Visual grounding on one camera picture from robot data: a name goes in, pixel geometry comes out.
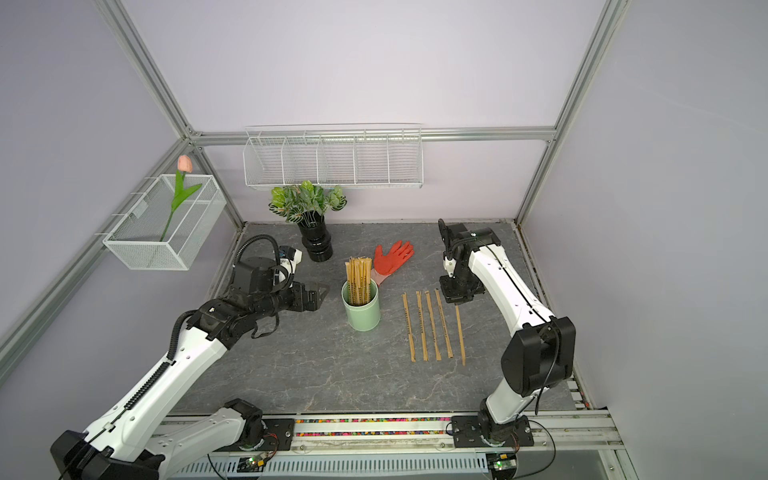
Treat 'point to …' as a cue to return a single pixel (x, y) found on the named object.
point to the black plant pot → (315, 239)
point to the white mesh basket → (136, 240)
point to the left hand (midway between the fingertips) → (314, 288)
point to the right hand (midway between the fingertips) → (458, 297)
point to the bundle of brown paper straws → (358, 272)
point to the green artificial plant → (294, 201)
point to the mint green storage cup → (364, 316)
